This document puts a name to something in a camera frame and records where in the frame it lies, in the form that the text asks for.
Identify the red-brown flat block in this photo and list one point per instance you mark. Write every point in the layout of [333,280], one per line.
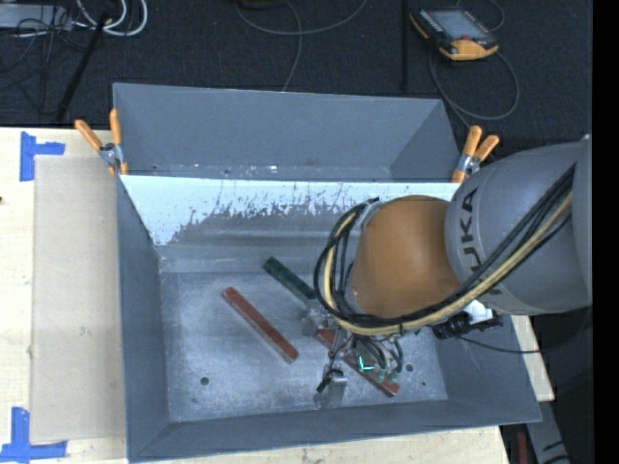
[261,326]
[387,385]

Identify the pale flat board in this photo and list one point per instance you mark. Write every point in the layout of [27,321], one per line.
[77,298]

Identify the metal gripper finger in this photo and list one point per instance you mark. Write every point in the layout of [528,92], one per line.
[333,390]
[314,324]

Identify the grey metal bin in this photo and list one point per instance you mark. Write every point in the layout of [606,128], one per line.
[232,336]

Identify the dark green flat block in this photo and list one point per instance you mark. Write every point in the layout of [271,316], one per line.
[289,278]

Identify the black cylinder on white bracket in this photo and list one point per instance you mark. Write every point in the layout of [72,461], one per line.
[459,326]

